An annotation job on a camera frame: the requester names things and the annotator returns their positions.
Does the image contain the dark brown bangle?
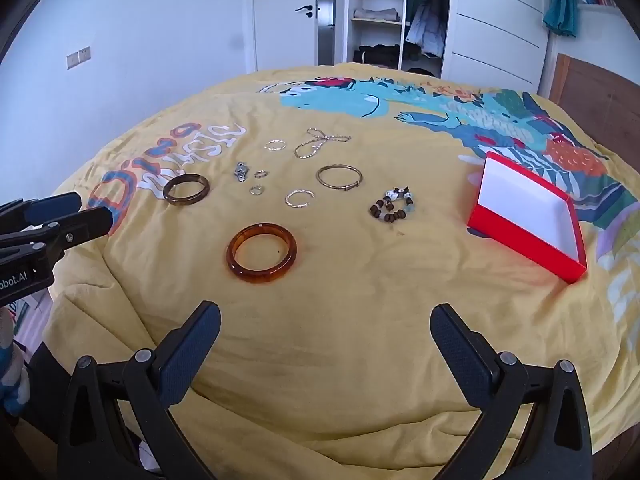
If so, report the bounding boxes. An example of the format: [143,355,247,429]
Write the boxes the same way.
[162,174,210,206]

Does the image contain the amber translucent bangle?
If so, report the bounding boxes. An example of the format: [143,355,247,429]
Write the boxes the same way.
[226,222,297,284]

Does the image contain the red white jewelry box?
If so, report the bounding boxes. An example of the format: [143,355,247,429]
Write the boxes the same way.
[468,153,588,284]

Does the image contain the blue white gloved hand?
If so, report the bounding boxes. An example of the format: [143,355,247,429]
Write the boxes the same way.
[0,307,30,416]

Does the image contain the silver pendant charm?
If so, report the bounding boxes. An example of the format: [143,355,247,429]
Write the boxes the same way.
[233,162,248,182]

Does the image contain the yellow dinosaur print duvet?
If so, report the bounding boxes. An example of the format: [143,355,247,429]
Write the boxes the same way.
[44,64,639,479]

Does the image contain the thin gold bangle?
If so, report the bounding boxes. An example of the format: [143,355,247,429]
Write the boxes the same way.
[316,164,363,192]

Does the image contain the wooden headboard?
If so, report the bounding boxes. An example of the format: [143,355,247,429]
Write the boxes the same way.
[550,54,639,157]

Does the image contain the black folded clothes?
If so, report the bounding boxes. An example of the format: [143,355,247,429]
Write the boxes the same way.
[352,42,421,68]

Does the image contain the folded beige clothes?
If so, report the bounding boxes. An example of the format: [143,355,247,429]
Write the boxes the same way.
[354,8,400,22]

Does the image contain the white open wardrobe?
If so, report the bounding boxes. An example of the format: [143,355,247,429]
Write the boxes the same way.
[335,0,549,92]

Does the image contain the teal curtain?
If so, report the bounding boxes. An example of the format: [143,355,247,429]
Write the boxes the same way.
[544,0,579,38]

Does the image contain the hanging grey jacket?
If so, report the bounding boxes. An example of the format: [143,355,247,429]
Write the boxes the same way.
[405,0,450,58]

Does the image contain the wall light switch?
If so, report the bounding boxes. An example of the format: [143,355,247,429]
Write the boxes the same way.
[66,47,92,70]

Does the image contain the brown white beaded bracelet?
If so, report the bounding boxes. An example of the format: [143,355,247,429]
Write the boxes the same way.
[369,185,417,224]

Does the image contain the silver chain necklace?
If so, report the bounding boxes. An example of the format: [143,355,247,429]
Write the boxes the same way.
[293,127,354,161]

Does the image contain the white door with handle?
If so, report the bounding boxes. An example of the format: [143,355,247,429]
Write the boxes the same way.
[253,0,317,70]

